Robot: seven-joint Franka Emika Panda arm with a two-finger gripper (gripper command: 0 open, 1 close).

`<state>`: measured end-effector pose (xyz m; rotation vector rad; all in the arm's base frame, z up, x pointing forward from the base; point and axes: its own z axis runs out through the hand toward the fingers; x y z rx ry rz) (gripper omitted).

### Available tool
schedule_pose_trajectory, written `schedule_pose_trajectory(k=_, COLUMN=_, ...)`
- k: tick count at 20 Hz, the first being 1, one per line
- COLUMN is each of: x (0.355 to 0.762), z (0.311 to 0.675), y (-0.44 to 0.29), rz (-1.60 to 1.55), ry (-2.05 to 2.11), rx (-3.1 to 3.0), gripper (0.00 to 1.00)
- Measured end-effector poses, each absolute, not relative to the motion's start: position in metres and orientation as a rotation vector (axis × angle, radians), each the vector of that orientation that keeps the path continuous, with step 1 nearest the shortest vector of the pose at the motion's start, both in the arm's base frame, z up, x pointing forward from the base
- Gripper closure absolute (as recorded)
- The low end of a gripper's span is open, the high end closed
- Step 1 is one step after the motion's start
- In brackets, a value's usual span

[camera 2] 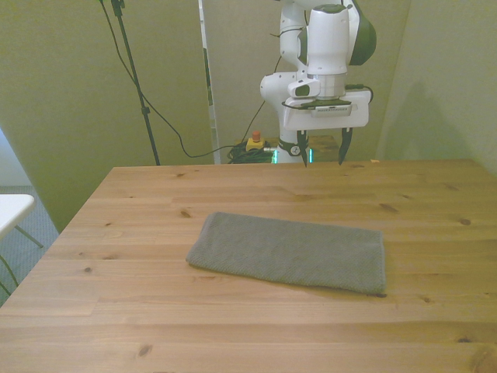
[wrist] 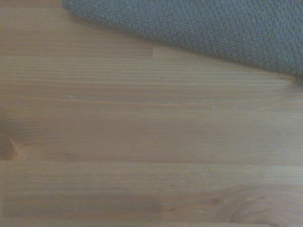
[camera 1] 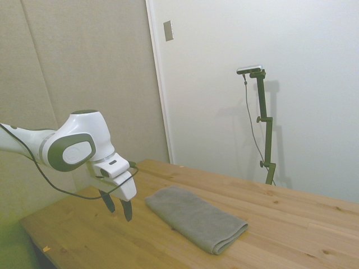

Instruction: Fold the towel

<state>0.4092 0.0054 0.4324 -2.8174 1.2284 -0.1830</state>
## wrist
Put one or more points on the grey terry towel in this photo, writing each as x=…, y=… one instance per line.
x=213, y=30

